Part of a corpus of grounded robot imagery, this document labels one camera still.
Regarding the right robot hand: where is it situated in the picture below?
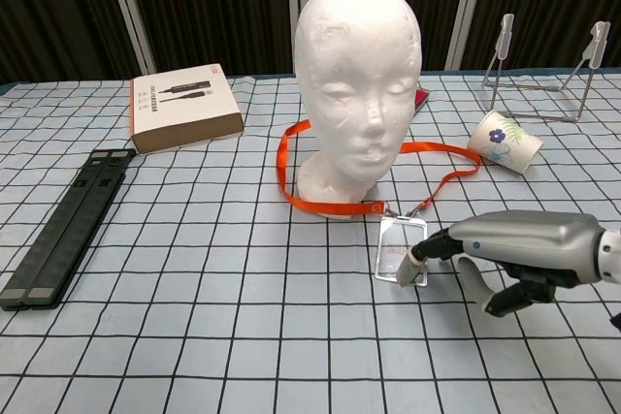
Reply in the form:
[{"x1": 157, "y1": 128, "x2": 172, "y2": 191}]
[{"x1": 393, "y1": 209, "x2": 607, "y2": 318}]

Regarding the orange lanyard with badge holder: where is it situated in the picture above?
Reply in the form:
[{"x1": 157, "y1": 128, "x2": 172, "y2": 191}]
[{"x1": 276, "y1": 118, "x2": 482, "y2": 288}]

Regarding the white foam mannequin head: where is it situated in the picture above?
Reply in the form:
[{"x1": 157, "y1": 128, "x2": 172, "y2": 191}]
[{"x1": 293, "y1": 0, "x2": 422, "y2": 220}]

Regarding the flower print paper cup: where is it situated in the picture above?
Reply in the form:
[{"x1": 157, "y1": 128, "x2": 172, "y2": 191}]
[{"x1": 466, "y1": 110, "x2": 544, "y2": 175}]

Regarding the checked tablecloth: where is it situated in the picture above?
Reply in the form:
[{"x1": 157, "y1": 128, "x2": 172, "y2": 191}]
[{"x1": 0, "y1": 67, "x2": 621, "y2": 414}]

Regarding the black folding stand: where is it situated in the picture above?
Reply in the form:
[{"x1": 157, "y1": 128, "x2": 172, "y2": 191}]
[{"x1": 0, "y1": 149, "x2": 137, "y2": 311}]

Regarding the metal wire stand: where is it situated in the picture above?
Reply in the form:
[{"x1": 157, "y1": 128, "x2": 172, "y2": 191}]
[{"x1": 481, "y1": 13, "x2": 611, "y2": 123}]

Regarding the white cable product box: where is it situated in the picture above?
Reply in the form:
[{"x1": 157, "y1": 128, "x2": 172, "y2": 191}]
[{"x1": 129, "y1": 63, "x2": 245, "y2": 156}]

